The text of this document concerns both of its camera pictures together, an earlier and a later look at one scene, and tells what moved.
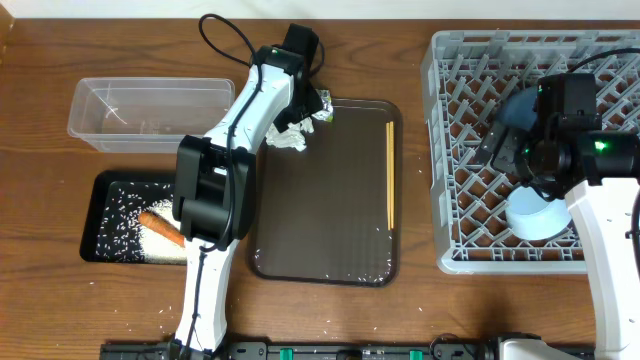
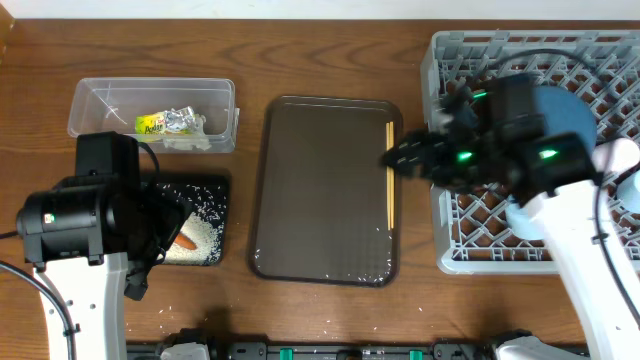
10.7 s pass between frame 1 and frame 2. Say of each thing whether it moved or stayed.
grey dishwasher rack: stayed
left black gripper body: moved
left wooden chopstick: stayed
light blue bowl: stayed
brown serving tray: stayed
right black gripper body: moved
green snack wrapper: moved
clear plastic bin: stayed
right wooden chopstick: stayed
